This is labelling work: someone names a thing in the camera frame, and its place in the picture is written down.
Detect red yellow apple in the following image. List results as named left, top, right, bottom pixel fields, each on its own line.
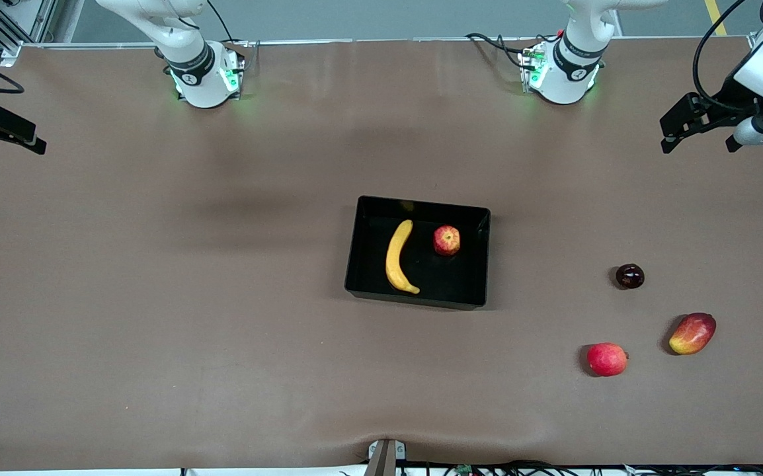
left=432, top=225, right=462, bottom=257

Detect black plastic tray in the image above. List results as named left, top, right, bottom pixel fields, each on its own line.
left=344, top=195, right=491, bottom=311

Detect yellow banana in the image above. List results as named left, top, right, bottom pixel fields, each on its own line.
left=385, top=219, right=421, bottom=295

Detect dark purple plum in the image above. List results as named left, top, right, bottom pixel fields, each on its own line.
left=615, top=263, right=645, bottom=290

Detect red yellow mango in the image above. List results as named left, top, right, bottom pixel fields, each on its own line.
left=668, top=312, right=717, bottom=356

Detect red pomegranate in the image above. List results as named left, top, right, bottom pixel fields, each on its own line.
left=586, top=342, right=629, bottom=377

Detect brown table mat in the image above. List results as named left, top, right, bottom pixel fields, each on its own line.
left=0, top=36, right=763, bottom=471

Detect black left base cable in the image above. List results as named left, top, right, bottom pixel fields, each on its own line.
left=465, top=32, right=536, bottom=70

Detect black base cable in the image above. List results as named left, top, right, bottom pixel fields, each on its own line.
left=465, top=32, right=536, bottom=70
left=206, top=0, right=260, bottom=73

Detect black right base cable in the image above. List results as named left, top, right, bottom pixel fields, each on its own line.
left=206, top=0, right=260, bottom=73

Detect silver table edge rail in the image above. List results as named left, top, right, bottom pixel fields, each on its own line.
left=0, top=35, right=752, bottom=50

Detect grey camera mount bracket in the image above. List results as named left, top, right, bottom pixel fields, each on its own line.
left=367, top=438, right=407, bottom=476

